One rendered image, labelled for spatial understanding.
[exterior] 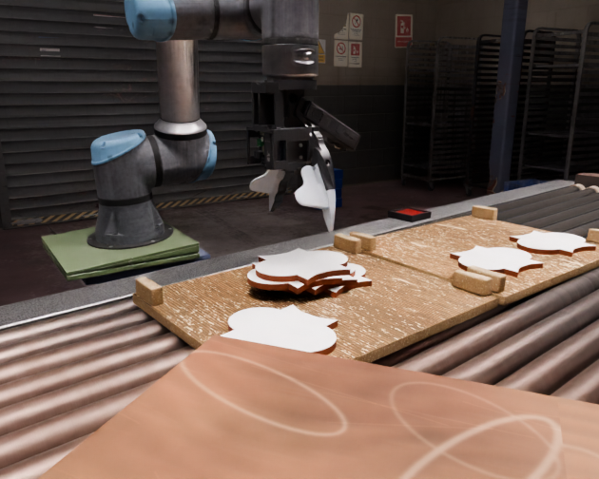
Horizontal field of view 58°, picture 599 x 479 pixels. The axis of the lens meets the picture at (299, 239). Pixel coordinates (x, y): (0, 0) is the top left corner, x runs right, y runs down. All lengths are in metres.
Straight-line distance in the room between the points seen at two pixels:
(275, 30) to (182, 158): 0.56
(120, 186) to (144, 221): 0.09
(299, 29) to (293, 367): 0.46
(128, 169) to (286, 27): 0.59
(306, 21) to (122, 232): 0.67
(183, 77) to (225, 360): 0.87
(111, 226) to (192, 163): 0.22
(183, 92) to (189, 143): 0.11
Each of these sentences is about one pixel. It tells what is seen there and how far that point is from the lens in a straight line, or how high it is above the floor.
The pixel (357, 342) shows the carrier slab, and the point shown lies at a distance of 0.67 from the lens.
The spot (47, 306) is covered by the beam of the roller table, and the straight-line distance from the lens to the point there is 0.90.
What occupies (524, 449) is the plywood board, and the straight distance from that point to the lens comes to 0.34.
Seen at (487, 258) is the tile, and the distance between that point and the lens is 0.99.
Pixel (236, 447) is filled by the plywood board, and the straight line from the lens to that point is 0.32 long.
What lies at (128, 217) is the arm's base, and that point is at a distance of 1.23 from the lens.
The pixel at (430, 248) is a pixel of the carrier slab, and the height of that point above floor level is 0.94.
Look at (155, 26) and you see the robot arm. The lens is 0.78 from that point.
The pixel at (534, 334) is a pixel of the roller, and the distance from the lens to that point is 0.78.
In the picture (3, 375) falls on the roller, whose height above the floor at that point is 0.91.
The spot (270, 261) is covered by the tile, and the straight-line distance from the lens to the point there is 0.82.
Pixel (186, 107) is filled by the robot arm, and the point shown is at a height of 1.19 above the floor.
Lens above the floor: 1.23
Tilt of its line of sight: 16 degrees down
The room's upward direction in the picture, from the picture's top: straight up
